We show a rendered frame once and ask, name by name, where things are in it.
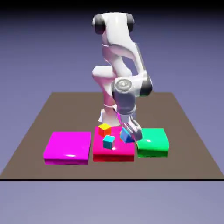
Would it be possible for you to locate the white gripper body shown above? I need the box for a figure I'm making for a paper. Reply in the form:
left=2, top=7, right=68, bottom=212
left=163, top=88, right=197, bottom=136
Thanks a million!
left=123, top=119, right=143, bottom=142

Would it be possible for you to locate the small blue cube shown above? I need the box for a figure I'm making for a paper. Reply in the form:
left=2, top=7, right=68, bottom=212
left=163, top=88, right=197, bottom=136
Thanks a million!
left=120, top=127, right=135, bottom=144

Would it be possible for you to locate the small cyan cube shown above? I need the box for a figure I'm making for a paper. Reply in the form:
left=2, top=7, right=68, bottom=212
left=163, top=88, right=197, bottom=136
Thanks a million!
left=102, top=135, right=116, bottom=150

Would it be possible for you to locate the small yellow cube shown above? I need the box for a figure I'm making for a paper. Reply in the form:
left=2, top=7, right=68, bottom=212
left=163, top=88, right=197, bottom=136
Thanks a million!
left=98, top=122, right=112, bottom=137

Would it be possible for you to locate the large green box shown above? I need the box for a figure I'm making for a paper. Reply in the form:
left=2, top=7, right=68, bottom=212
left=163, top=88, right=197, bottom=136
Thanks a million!
left=136, top=128, right=170, bottom=158

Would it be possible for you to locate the large pink box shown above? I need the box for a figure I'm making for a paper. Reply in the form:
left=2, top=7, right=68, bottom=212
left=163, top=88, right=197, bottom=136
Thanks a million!
left=92, top=126, right=135, bottom=162

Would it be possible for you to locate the large magenta box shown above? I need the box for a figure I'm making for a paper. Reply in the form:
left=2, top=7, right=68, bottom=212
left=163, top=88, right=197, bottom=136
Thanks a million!
left=43, top=131, right=91, bottom=165

